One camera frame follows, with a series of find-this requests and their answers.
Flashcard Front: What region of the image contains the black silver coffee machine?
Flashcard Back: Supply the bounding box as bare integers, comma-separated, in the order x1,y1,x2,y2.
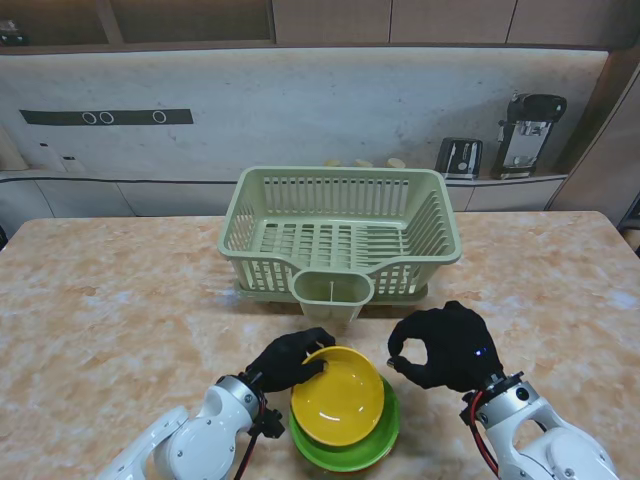
492,91,569,180

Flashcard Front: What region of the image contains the small deep green bowl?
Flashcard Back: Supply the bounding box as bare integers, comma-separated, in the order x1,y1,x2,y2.
288,374,401,471

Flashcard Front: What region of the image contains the small dark box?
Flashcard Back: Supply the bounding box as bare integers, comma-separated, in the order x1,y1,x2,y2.
0,19,24,46

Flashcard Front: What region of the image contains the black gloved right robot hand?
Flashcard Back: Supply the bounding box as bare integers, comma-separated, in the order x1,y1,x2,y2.
387,300,505,394

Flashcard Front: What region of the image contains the yellow plastic bowl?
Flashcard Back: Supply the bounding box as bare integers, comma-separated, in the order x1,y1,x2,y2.
290,345,386,447

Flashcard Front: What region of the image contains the white kitchen counter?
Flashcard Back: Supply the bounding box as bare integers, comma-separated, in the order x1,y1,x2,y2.
0,167,571,220

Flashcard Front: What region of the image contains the wooden wall cabinet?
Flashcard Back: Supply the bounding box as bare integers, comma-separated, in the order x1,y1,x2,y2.
0,0,640,51

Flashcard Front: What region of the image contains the black toaster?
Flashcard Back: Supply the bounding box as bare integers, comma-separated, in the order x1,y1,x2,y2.
434,137,484,180

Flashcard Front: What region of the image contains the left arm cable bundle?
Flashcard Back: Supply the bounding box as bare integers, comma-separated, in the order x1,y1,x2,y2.
232,389,284,479

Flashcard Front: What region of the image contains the black wall strip with rings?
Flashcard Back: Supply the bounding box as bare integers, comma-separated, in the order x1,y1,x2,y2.
18,108,194,126

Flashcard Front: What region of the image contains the pale green plastic dish rack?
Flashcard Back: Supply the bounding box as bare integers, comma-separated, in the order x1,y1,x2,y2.
216,166,462,296

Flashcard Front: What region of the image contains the pale green cutlery holder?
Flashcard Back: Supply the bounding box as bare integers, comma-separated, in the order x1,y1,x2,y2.
291,268,375,324

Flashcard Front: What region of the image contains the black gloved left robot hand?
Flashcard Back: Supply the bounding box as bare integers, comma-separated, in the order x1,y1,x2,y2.
244,327,337,395

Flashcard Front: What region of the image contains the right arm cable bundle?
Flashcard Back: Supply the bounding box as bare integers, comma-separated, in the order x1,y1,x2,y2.
459,392,501,474

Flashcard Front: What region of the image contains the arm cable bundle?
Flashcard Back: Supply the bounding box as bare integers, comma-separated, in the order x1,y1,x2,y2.
232,389,284,479
459,392,501,474

